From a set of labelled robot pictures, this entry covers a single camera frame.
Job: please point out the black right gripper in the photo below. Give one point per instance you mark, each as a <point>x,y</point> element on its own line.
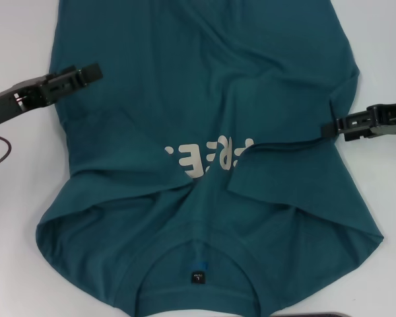
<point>394,117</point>

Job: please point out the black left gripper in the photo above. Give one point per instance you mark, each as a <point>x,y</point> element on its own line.
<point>13,102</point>

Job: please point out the teal blue t-shirt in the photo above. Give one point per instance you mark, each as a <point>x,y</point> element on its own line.
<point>201,82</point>

